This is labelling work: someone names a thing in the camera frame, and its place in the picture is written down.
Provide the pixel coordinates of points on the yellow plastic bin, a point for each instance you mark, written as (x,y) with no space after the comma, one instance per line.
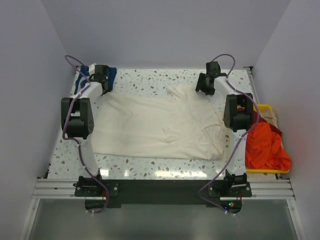
(265,171)

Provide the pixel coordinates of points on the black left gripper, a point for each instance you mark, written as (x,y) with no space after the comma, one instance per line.
(107,91)

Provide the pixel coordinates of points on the folded blue printed t shirt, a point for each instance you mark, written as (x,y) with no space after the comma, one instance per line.
(81,80)

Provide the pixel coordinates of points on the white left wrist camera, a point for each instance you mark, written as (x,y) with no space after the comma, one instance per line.
(91,68)

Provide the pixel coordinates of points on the beige t shirt in bin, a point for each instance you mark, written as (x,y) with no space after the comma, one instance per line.
(269,116)

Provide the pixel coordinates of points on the dark red t shirt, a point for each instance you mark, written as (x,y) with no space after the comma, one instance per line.
(261,120)

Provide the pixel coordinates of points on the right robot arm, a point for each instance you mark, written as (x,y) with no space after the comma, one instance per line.
(238,117)

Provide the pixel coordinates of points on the cream white t shirt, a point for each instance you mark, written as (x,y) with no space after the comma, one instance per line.
(183,126)

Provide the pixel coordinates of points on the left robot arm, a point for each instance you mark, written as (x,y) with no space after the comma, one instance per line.
(77,112)

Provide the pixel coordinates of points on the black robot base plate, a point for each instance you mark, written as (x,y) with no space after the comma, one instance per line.
(116,193)

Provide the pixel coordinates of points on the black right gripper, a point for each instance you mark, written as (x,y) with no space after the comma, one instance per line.
(199,86)

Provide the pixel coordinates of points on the orange t shirt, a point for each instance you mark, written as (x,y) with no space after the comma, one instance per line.
(264,150)

